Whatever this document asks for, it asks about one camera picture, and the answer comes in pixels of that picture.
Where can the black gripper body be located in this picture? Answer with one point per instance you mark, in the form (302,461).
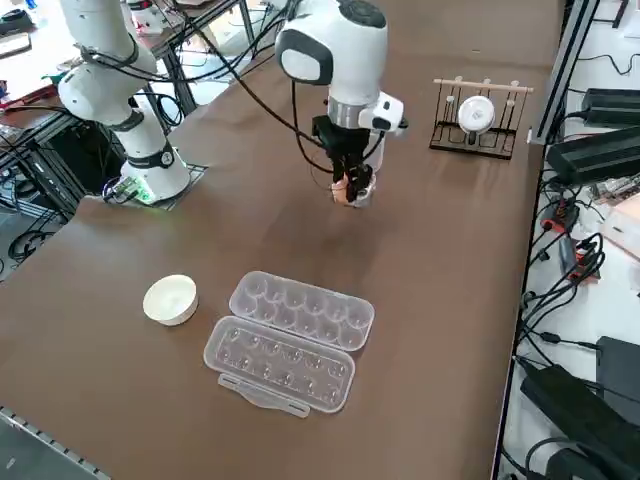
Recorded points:
(342,137)

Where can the brown egg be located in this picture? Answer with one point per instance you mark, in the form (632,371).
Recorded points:
(339,194)

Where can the black power adapter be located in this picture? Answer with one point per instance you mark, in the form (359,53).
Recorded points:
(595,155)
(615,107)
(565,400)

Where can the wooden rack rod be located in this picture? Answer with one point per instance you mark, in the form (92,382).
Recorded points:
(480,86)

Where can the white bowl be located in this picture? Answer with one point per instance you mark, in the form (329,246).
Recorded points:
(170,300)

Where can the white cup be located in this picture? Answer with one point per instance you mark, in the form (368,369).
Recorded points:
(475,115)

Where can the transparent twelve-slot egg tray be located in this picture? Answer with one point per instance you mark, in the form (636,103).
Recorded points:
(280,365)

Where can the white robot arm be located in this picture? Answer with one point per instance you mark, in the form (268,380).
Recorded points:
(345,60)

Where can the red black charger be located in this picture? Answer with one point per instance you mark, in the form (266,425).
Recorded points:
(562,215)

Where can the silver aluminium frame post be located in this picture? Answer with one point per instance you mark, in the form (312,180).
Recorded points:
(565,70)

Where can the black box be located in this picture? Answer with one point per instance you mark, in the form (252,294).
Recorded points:
(622,365)

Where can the small four-slot egg tray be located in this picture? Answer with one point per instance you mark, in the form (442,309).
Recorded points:
(377,155)

